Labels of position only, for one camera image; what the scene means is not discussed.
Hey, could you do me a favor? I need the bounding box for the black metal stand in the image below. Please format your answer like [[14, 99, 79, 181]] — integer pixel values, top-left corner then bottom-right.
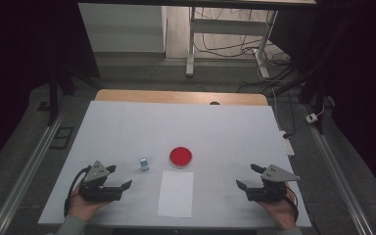
[[47, 62, 102, 126], [273, 62, 332, 135]]

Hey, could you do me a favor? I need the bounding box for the white desk frame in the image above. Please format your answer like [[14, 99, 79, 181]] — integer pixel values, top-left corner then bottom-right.
[[185, 5, 279, 79]]

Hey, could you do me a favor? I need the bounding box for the black floor frame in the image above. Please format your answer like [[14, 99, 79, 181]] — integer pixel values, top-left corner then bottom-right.
[[49, 126, 75, 151]]

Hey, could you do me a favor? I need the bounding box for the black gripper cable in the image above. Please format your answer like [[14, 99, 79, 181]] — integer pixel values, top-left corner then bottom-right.
[[64, 164, 92, 218], [285, 185, 300, 223]]

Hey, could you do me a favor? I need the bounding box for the dark curtain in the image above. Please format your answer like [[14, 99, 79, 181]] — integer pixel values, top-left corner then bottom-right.
[[0, 0, 101, 179], [268, 0, 376, 205]]

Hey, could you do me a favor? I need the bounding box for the white power strip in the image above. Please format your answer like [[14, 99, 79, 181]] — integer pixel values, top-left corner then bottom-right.
[[278, 130, 296, 157]]

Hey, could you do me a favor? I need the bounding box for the white paper sheet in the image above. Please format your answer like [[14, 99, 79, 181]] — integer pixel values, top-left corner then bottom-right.
[[157, 170, 194, 218]]

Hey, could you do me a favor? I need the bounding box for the black cable tangle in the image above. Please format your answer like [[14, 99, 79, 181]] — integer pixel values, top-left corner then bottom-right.
[[194, 7, 292, 67]]

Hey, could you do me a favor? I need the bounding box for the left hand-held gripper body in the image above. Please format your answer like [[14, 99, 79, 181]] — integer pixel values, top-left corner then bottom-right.
[[77, 160, 124, 203]]

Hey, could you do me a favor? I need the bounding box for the metal floor rail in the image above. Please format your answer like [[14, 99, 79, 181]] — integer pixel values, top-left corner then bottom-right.
[[302, 104, 375, 235], [0, 109, 68, 235]]

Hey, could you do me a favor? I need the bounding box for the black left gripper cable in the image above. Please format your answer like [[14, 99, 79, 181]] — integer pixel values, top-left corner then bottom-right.
[[64, 164, 92, 218]]

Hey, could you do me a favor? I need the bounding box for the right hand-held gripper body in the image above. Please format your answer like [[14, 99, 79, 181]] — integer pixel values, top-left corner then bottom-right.
[[245, 164, 302, 203]]

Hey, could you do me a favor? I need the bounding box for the large white table cover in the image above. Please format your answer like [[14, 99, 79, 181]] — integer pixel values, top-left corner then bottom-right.
[[37, 100, 312, 228]]

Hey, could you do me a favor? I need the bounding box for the black floor cable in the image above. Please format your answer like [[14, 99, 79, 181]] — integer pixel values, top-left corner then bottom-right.
[[236, 65, 295, 94]]

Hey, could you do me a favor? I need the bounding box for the round red ink pad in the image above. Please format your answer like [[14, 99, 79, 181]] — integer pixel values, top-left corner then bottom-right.
[[168, 146, 193, 169]]

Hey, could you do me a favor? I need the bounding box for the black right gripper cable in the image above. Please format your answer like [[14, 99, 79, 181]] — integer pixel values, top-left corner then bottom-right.
[[285, 185, 300, 223]]

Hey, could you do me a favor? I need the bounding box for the person's left hand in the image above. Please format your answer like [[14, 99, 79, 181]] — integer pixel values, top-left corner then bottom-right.
[[68, 183, 112, 222]]

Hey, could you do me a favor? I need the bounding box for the person's right hand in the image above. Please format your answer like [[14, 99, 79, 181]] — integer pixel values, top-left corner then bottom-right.
[[257, 182, 298, 231]]

